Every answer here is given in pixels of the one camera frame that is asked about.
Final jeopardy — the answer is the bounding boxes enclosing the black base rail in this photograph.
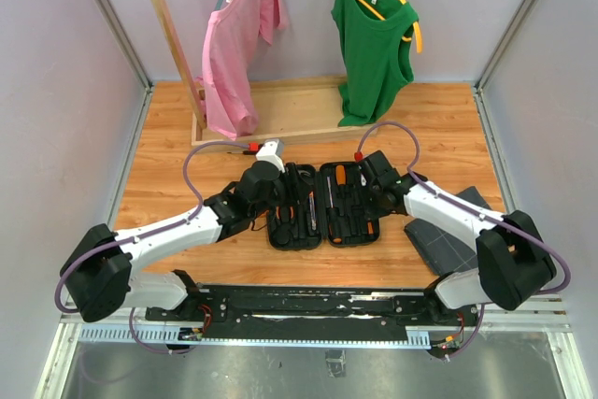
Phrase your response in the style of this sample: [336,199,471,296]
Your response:
[145,284,477,343]

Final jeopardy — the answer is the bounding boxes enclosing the small orange screwdriver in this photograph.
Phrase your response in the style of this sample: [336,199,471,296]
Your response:
[335,164,347,198]

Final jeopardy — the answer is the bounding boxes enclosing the orange handled pliers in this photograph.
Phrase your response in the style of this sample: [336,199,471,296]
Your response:
[276,206,295,226]

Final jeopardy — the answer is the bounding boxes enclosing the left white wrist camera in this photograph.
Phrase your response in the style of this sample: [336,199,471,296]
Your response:
[248,138,285,173]

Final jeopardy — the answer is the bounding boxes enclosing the grey folded cloth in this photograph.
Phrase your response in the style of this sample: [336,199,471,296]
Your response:
[404,185,494,277]

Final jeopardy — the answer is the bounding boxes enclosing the wooden clothes rack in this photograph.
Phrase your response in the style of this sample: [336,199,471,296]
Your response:
[151,0,366,147]

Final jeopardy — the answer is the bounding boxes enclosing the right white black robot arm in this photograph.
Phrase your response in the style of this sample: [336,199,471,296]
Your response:
[358,150,557,324]

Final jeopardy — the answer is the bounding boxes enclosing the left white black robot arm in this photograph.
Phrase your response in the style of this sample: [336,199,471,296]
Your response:
[59,161,309,322]

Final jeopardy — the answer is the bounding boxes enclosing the pink t-shirt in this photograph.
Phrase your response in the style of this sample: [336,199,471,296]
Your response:
[202,0,289,140]

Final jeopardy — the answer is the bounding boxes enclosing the green tank top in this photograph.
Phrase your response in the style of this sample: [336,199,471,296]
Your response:
[331,0,419,127]

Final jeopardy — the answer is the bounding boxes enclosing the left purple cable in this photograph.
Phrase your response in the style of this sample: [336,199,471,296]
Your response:
[54,140,253,356]

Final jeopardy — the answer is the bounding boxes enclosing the slim black orange screwdriver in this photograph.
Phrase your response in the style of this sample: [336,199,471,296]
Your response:
[366,221,375,238]

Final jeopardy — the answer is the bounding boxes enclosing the black plastic tool case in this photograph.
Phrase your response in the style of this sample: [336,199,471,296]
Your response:
[266,162,380,250]

